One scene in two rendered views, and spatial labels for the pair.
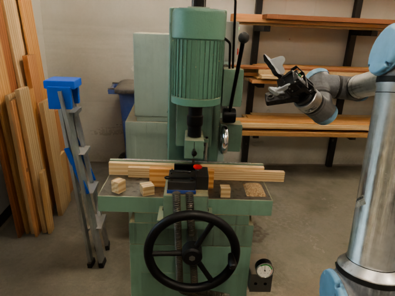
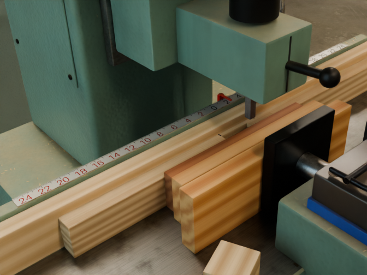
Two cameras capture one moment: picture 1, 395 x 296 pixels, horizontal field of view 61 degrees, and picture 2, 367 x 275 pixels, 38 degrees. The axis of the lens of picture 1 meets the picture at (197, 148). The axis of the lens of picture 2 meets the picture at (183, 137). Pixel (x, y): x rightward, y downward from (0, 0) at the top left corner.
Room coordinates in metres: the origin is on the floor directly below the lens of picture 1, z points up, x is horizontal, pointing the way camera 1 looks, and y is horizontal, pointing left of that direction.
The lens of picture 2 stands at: (0.81, 0.39, 1.28)
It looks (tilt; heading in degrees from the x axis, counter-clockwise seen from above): 34 degrees down; 324
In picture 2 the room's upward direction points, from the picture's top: 3 degrees counter-clockwise
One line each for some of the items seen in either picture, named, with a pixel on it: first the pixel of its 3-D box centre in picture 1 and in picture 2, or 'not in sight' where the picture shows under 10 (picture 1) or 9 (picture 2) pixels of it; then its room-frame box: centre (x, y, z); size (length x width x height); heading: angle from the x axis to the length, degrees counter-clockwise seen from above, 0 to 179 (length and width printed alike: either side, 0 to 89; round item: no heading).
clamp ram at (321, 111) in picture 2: (186, 179); (320, 173); (1.07, 0.03, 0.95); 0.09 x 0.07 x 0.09; 92
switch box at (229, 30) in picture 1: (229, 41); not in sight; (1.51, -0.12, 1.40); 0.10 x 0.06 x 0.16; 2
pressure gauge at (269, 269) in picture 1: (263, 269); not in sight; (0.98, -0.25, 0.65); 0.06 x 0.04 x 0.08; 92
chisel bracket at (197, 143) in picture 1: (194, 145); (240, 49); (1.21, 0.01, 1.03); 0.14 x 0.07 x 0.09; 2
